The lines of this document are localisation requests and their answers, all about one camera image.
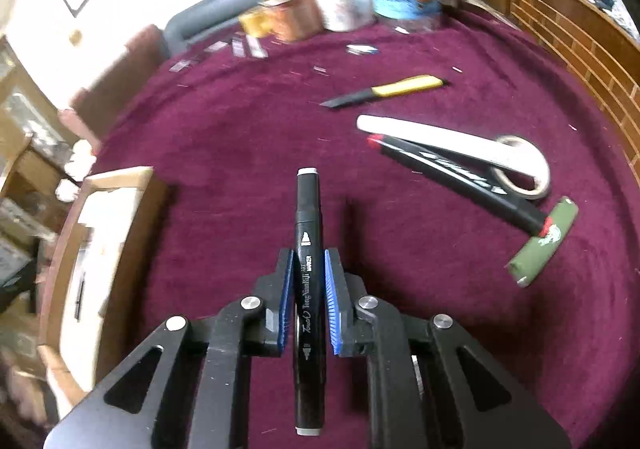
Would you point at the yellow black pen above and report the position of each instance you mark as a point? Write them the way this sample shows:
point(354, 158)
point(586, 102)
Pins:
point(390, 88)

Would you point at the black marker grey caps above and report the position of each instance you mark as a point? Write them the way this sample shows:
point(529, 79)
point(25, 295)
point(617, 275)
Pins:
point(307, 279)

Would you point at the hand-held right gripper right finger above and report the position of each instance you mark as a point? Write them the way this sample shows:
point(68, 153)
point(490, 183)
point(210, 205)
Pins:
point(334, 304)

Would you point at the yellow wall plaque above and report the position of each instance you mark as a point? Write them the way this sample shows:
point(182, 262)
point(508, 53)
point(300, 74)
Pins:
point(76, 37)

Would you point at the green lighter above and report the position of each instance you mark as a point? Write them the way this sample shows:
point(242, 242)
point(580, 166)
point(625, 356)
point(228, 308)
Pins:
point(545, 241)

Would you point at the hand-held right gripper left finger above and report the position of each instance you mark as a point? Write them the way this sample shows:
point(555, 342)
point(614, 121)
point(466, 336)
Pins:
point(286, 301)

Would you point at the white paint marker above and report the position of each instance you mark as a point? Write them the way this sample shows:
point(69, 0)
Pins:
point(440, 139)

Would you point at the wooden cabinet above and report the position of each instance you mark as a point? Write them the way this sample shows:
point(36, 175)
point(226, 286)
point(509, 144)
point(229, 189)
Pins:
point(585, 39)

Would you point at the black marker red ends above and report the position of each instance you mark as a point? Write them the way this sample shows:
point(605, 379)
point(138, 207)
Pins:
point(450, 179)

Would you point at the brown armchair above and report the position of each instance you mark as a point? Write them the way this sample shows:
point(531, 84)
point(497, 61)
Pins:
point(115, 89)

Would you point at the shallow cardboard box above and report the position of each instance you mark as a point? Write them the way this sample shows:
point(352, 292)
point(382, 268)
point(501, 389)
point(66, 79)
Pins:
point(100, 279)

